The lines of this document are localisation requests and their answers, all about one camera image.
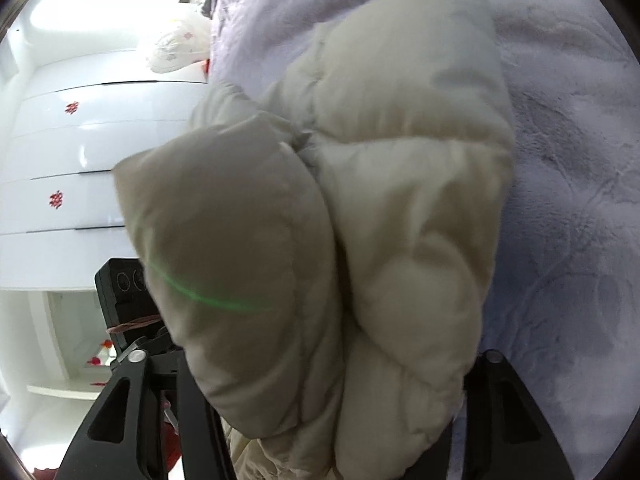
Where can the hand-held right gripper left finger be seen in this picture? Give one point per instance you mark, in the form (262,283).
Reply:
(146,410)

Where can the cream puffer jacket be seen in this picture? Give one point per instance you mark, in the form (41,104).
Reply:
(400,185)

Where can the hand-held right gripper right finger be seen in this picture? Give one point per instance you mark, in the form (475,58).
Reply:
(480,410)

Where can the white floral bag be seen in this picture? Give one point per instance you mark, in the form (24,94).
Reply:
(175,45)

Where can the white wardrobe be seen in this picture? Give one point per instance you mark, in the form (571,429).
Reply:
(75,150)

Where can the purple bed blanket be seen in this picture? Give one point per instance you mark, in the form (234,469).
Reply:
(560,160)

